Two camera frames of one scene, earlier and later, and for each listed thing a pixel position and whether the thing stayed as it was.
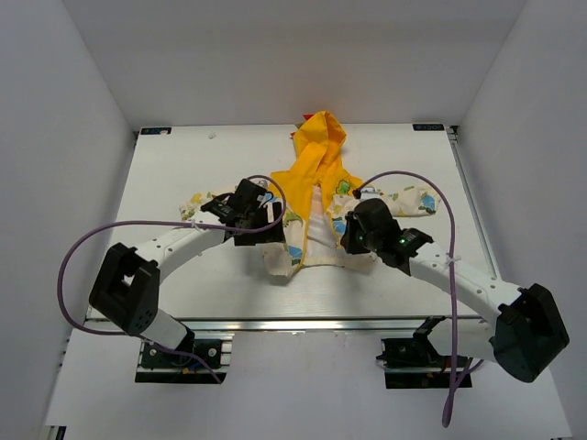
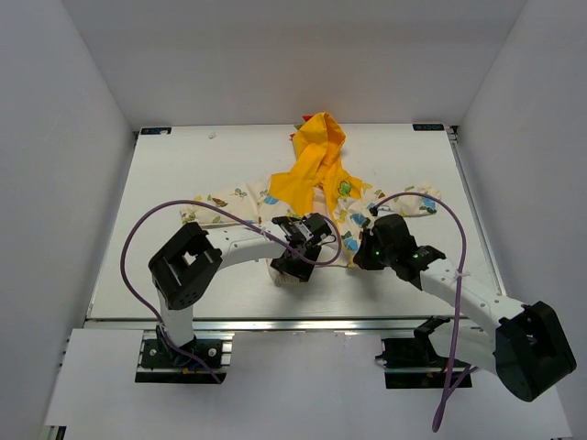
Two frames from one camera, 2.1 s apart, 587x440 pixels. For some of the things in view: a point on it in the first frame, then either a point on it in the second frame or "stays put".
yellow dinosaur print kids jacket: [319, 187] stays put
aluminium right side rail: [453, 137] stays put
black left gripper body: [258, 220] to [298, 268]
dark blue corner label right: [429, 126] stays put
